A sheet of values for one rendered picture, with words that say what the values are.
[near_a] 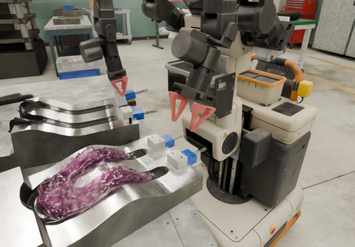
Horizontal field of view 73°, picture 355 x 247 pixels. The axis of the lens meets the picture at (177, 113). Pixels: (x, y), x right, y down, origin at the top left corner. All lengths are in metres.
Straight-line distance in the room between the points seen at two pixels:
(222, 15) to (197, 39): 0.08
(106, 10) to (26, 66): 3.96
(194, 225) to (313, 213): 1.37
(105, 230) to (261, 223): 0.93
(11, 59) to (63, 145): 4.01
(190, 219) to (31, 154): 0.52
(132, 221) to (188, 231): 0.13
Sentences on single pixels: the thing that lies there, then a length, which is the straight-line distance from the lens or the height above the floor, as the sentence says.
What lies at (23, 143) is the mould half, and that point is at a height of 0.89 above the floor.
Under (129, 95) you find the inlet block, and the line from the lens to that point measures 0.97.
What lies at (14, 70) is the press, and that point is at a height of 0.13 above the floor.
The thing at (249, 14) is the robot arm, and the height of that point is 1.24.
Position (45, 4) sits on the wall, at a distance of 7.25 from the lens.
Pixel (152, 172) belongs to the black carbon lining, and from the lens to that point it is 0.69.
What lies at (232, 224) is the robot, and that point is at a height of 0.28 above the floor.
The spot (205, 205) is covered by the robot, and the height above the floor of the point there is 0.28.
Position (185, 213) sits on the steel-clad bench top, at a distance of 0.65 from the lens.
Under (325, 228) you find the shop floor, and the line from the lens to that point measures 1.87.
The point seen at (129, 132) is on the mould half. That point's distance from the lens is 0.85.
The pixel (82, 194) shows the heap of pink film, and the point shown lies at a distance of 0.60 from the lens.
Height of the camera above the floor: 1.30
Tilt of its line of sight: 27 degrees down
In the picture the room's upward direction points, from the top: straight up
